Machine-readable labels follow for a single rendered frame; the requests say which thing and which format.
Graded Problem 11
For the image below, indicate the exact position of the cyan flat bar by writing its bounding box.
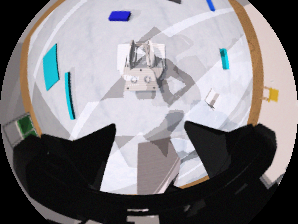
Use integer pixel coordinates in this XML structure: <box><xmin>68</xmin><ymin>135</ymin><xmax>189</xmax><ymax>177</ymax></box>
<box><xmin>64</xmin><ymin>72</ymin><xmax>76</xmax><ymax>120</ymax></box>

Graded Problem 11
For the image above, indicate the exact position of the small blue block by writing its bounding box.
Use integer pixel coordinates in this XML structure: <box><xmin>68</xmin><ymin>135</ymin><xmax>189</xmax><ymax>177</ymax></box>
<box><xmin>108</xmin><ymin>11</ymin><xmax>130</xmax><ymax>22</ymax></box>

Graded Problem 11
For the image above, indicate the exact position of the cyan flat rectangular plate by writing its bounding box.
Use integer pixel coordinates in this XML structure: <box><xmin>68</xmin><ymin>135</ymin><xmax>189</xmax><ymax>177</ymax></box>
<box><xmin>43</xmin><ymin>44</ymin><xmax>60</xmax><ymax>92</ymax></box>

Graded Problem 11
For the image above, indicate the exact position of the teal rectangular block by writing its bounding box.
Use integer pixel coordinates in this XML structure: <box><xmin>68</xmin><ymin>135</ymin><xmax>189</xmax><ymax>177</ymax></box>
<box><xmin>220</xmin><ymin>48</ymin><xmax>229</xmax><ymax>69</ymax></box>

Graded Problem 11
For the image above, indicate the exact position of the blue cylinder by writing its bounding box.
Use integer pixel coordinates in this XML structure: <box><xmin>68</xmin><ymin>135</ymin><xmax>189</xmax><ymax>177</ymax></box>
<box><xmin>206</xmin><ymin>0</ymin><xmax>214</xmax><ymax>11</ymax></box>

